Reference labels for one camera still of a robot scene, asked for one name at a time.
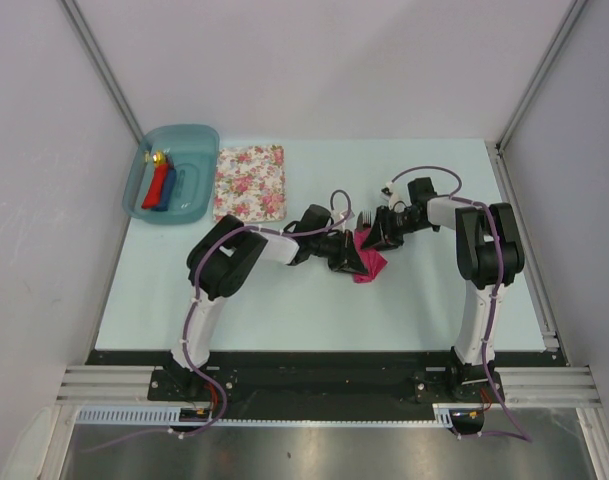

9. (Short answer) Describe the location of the white cable duct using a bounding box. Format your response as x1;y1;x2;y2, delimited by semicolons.
76;405;455;429

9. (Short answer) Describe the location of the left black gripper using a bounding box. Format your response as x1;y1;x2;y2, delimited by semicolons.
309;230;367;277

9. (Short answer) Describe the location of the teal plastic bin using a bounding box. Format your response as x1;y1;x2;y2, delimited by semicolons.
122;124;219;225

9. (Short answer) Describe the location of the black knife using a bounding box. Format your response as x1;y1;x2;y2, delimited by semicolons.
355;212;364;232

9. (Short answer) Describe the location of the black fork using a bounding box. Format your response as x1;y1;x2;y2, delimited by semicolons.
361;211;372;230

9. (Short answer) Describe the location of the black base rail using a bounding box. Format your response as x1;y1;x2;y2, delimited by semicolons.
86;348;568;424

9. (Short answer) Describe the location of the floral cloth mat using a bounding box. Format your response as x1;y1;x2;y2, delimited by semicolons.
213;144;287;223

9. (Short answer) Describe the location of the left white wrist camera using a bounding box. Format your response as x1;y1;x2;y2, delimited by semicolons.
331;209;353;228

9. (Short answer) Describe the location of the aluminium frame rail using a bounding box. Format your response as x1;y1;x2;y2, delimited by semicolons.
57;366;154;405

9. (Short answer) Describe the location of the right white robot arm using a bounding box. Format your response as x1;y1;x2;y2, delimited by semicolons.
362;177;525;402

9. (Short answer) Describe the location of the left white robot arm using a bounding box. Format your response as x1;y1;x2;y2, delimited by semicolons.
166;204;368;400

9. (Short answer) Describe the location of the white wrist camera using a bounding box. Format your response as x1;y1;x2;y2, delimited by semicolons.
381;181;407;213
331;209;353;228

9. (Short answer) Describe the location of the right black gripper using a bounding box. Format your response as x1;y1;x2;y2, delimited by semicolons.
362;206;431;253

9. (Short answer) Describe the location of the gold foil candy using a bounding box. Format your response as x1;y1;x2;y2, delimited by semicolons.
144;150;169;168

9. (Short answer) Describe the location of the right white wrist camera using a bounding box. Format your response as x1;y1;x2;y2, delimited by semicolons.
381;181;407;213

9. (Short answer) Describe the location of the magenta paper napkin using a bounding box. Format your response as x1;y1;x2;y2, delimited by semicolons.
353;229;388;284

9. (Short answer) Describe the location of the red marker pen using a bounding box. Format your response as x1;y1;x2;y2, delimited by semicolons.
141;163;169;210

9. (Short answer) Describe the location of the blue marker pen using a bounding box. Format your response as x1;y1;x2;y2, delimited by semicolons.
153;169;177;211

